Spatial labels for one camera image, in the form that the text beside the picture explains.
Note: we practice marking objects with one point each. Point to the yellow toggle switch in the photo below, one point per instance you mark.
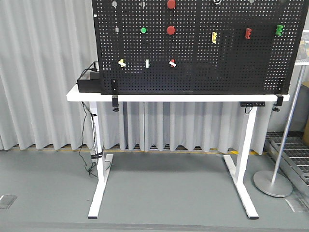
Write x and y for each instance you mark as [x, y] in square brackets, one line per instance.
[214, 37]

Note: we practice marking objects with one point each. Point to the yellow selector switch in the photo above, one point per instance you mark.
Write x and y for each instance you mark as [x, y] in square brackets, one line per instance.
[121, 62]

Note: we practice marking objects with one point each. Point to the black box on desk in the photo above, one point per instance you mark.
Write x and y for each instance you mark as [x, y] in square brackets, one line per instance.
[89, 83]

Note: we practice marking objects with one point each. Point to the red selector switch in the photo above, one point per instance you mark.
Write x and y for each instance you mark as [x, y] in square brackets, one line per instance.
[172, 63]

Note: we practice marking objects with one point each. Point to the grey pleated curtain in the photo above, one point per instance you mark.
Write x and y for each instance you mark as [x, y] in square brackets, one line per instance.
[44, 46]

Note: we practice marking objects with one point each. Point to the lower red push button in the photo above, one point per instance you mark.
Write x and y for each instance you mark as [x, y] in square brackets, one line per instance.
[171, 30]

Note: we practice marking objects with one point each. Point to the green toggle switch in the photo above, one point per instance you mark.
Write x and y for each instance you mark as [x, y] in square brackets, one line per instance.
[279, 30]

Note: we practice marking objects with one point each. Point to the black perforated pegboard panel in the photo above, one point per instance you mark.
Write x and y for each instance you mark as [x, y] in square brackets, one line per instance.
[234, 65]

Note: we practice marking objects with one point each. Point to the right black clamp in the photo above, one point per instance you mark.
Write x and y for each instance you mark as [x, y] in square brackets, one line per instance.
[279, 102]

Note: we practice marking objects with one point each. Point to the red push button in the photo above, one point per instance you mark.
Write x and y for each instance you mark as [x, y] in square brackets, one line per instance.
[171, 4]
[171, 30]

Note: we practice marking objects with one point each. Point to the grey floor outlet plate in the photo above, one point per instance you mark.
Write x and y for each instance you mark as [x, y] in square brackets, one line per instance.
[6, 201]

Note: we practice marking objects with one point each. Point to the white standing desk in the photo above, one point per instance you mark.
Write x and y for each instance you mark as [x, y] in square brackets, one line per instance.
[236, 169]

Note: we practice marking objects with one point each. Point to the green-white selector switch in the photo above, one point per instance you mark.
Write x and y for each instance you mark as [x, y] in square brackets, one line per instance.
[147, 63]

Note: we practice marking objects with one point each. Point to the metal floor grating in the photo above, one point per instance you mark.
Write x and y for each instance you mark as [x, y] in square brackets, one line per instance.
[294, 162]

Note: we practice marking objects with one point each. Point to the upper red push button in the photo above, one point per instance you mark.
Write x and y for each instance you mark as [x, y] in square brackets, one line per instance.
[171, 4]

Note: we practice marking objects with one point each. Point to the red toggle switch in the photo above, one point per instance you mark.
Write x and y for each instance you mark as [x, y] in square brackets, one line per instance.
[248, 33]

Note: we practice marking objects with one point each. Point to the desk height control panel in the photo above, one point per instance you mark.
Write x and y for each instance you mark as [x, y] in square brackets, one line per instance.
[252, 104]

